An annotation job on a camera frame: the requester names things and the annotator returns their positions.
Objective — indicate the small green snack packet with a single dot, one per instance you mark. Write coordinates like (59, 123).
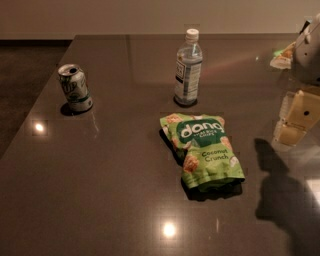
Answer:
(283, 58)

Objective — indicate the green dang chips bag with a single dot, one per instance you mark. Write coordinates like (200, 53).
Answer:
(201, 143)

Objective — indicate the blue plastic water bottle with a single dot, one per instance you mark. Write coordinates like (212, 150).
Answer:
(188, 69)

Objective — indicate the green 7up soda can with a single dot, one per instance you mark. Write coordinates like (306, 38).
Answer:
(74, 85)

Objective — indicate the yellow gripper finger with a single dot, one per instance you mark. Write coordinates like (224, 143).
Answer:
(299, 112)

